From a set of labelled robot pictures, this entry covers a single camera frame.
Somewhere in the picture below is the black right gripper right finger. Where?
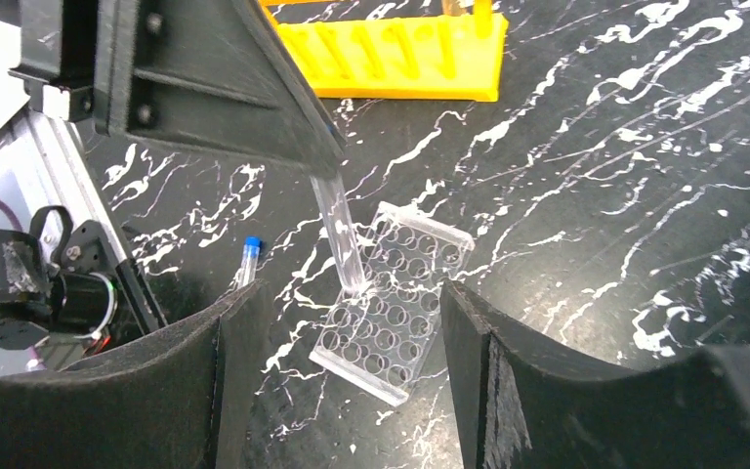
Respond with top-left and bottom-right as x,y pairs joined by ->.
439,280 -> 750,468

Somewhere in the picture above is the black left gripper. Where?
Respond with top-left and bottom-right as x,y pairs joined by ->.
0,0 -> 344,179

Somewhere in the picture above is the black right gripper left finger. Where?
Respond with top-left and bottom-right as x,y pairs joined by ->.
0,281 -> 271,468

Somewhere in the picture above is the blue capped tube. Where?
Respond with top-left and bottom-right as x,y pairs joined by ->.
236,236 -> 262,288
310,175 -> 367,295

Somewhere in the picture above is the clear well plate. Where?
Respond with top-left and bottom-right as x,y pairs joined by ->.
309,202 -> 475,406

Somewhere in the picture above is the clear large test tube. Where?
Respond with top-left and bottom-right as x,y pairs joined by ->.
440,0 -> 474,17

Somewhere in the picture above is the yellow test tube rack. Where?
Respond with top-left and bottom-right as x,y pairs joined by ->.
271,1 -> 509,103

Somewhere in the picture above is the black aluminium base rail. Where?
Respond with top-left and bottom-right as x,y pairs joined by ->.
0,107 -> 169,377

